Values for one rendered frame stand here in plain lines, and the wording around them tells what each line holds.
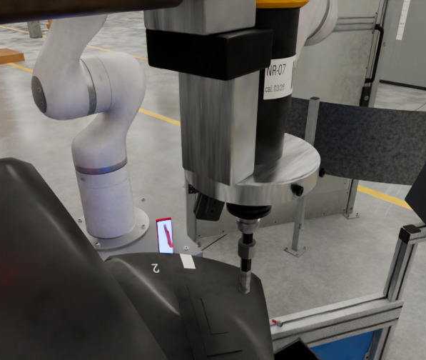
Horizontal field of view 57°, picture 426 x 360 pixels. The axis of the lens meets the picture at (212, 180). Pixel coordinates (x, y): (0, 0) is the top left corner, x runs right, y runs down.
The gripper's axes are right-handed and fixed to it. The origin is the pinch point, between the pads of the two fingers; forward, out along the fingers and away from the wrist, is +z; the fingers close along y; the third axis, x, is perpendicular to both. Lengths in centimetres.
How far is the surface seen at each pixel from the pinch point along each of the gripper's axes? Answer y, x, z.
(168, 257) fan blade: -1.8, -2.6, 10.0
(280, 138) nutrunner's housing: 24.4, -8.4, -16.9
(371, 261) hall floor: -110, 162, 83
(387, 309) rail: -13, 58, 29
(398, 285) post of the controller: -13, 57, 21
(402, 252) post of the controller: -13, 53, 13
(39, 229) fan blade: 16.9, -18.7, -5.5
